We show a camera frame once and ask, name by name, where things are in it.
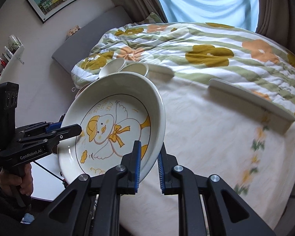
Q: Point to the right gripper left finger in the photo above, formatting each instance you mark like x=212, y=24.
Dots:
x=90, y=205

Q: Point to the brown drape right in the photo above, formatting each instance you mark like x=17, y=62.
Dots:
x=276, y=21

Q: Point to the grey headboard cushion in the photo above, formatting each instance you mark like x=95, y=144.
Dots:
x=79, y=45

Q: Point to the small white bowl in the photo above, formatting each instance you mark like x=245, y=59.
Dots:
x=113, y=66

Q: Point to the person's left hand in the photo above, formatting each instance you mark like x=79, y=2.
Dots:
x=26, y=182

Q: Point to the brown drape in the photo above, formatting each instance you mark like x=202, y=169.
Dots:
x=137, y=0
x=276, y=21

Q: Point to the cream floral bedsheet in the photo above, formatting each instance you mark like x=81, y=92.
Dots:
x=212, y=132

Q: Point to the white wall shelf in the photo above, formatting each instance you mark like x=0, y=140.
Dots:
x=12, y=53

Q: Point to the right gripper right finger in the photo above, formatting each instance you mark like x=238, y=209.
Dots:
x=207, y=205

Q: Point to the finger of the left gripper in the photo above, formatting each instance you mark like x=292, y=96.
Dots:
x=39, y=128
x=45, y=142

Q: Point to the duck pattern white plate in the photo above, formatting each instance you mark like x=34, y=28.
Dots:
x=113, y=112

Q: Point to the brown drape left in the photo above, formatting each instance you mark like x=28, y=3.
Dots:
x=137, y=0

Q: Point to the cream ribbed bowl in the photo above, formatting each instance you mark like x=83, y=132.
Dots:
x=138, y=68

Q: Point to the light blue curtain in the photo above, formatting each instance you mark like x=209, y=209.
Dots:
x=237, y=13

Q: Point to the floral striped duvet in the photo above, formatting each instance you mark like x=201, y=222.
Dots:
x=198, y=52

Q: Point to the pink square bowl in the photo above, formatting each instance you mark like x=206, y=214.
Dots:
x=81, y=90

